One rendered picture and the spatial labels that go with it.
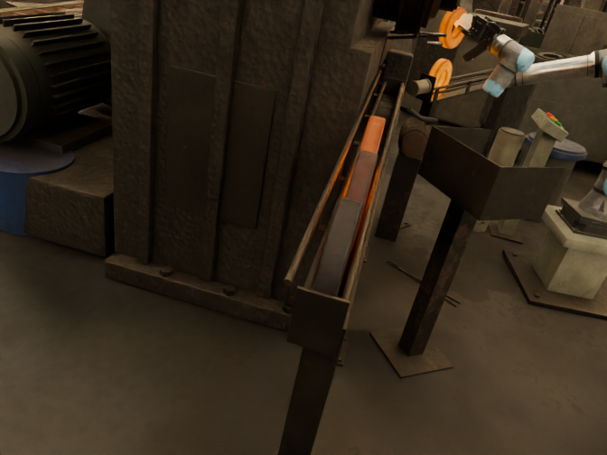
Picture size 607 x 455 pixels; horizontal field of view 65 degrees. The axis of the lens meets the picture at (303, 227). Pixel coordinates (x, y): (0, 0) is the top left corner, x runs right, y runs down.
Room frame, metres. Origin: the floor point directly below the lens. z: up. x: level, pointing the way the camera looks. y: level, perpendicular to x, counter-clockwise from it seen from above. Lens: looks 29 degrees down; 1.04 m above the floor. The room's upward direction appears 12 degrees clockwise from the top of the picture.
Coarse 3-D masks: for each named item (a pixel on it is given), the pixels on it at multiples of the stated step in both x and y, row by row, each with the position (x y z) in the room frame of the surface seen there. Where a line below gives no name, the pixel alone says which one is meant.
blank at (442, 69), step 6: (438, 60) 2.10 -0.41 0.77; (444, 60) 2.10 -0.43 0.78; (438, 66) 2.07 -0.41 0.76; (444, 66) 2.10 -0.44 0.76; (450, 66) 2.14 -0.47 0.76; (432, 72) 2.07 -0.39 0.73; (438, 72) 2.07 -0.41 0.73; (444, 72) 2.14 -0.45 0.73; (450, 72) 2.16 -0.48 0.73; (438, 78) 2.08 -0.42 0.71; (444, 78) 2.14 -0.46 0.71; (450, 78) 2.17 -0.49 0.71; (438, 84) 2.14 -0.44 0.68; (444, 84) 2.14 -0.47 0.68; (432, 96) 2.11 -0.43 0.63; (438, 96) 2.12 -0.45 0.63
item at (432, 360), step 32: (448, 128) 1.28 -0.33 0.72; (480, 128) 1.33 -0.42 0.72; (448, 160) 1.17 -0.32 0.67; (480, 160) 1.08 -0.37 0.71; (448, 192) 1.14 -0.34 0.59; (480, 192) 1.05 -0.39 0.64; (512, 192) 1.06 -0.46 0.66; (544, 192) 1.11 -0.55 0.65; (448, 224) 1.20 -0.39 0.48; (448, 256) 1.18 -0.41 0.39; (448, 288) 1.20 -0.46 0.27; (416, 320) 1.19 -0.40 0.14; (384, 352) 1.17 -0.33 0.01; (416, 352) 1.19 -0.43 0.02
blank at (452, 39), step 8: (448, 16) 2.07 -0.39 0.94; (456, 16) 2.09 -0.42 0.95; (440, 24) 2.08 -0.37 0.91; (448, 24) 2.06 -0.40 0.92; (440, 32) 2.07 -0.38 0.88; (448, 32) 2.07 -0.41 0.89; (456, 32) 2.14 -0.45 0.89; (440, 40) 2.08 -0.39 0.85; (448, 40) 2.08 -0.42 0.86; (456, 40) 2.13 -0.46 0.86; (448, 48) 2.11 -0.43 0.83
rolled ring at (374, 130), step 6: (372, 120) 0.97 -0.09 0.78; (378, 120) 0.97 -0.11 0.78; (384, 120) 0.98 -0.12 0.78; (372, 126) 0.95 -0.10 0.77; (378, 126) 0.95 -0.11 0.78; (366, 132) 0.93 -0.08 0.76; (372, 132) 0.93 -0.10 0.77; (378, 132) 0.93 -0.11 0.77; (366, 138) 0.92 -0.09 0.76; (372, 138) 0.92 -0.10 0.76; (378, 138) 0.92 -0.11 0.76; (366, 144) 0.91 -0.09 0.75; (372, 144) 0.91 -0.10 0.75; (378, 144) 1.04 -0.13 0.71; (360, 150) 0.91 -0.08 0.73; (366, 150) 0.91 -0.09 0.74; (372, 150) 0.91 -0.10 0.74
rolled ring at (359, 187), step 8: (360, 152) 0.81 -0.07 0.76; (368, 152) 0.82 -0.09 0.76; (360, 160) 0.78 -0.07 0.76; (368, 160) 0.78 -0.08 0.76; (376, 160) 0.79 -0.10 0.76; (360, 168) 0.76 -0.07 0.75; (368, 168) 0.76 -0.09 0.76; (352, 176) 0.74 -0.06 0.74; (360, 176) 0.74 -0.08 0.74; (368, 176) 0.75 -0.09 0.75; (352, 184) 0.73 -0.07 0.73; (360, 184) 0.73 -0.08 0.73; (368, 184) 0.74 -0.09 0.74; (352, 192) 0.73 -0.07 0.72; (360, 192) 0.73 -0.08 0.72; (368, 192) 0.86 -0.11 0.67; (360, 200) 0.72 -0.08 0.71; (360, 216) 0.71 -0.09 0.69; (352, 248) 0.77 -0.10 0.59
